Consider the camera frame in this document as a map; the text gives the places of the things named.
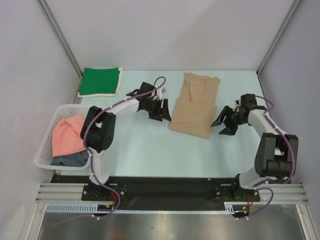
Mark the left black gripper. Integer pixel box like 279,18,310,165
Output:
144,97,171,121

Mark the beige t shirt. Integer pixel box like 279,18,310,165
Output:
168,72,221,140

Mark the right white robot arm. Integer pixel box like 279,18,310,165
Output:
211,93,299,202

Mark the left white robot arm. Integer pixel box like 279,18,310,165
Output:
80,76,172,200

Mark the folded white t shirt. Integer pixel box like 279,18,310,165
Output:
76,66,124,98

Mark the blue grey t shirt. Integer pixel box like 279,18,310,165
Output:
51,150,89,167

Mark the pink t shirt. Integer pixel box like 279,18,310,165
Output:
52,115,85,157

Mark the white plastic basket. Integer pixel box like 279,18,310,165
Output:
34,104,91,171

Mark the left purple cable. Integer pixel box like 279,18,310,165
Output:
47,75,167,227

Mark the purple cable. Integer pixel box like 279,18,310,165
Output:
234,96,296,222
47,75,167,227

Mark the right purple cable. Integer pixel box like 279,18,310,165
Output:
234,96,296,222

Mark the white slotted cable duct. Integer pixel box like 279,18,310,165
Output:
46,203,248,215

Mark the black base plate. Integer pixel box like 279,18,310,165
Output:
50,175,260,211

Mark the aluminium rail frame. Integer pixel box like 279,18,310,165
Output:
29,182,320,240

